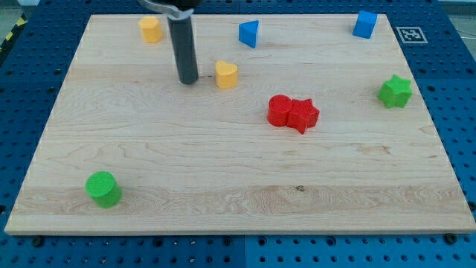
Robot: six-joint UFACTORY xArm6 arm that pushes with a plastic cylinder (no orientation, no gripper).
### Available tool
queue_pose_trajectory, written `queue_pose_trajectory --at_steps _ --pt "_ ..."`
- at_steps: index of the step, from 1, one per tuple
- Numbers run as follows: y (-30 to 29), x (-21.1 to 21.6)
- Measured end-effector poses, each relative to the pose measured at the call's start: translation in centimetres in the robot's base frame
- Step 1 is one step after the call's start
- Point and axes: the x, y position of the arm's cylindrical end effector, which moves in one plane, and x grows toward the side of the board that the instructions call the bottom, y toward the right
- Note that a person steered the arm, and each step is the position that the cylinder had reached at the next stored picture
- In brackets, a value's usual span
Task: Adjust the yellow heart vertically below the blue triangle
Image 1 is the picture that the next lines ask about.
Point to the yellow heart block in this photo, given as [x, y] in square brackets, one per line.
[226, 74]

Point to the blue triangle block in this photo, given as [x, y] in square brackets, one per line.
[248, 33]

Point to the red cylinder block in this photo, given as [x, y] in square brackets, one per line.
[279, 107]

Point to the wooden board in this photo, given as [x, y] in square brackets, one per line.
[203, 160]

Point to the red star block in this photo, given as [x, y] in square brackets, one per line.
[302, 115]

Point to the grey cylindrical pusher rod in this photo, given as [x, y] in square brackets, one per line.
[181, 34]

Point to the yellow hexagon block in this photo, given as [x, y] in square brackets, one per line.
[150, 29]

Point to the metal clamp on rod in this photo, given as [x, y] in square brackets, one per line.
[169, 10]

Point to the green cylinder block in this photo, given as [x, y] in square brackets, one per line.
[103, 189]

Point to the green star block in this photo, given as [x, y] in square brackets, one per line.
[395, 92]

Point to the blue cube block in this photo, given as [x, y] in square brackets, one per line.
[365, 24]

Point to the black white fiducial marker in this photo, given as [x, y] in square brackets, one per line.
[411, 35]

